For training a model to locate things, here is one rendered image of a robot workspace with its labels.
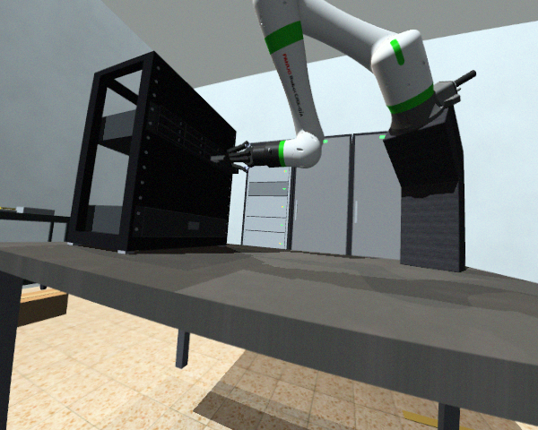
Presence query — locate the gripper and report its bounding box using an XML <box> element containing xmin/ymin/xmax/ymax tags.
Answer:
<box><xmin>211</xmin><ymin>141</ymin><xmax>267</xmax><ymax>173</ymax></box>

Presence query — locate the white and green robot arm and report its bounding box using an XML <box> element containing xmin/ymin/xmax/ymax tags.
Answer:
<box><xmin>253</xmin><ymin>0</ymin><xmax>476</xmax><ymax>168</ymax></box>

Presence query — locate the black server rack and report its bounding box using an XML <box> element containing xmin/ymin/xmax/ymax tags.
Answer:
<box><xmin>67</xmin><ymin>51</ymin><xmax>239</xmax><ymax>254</ymax></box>

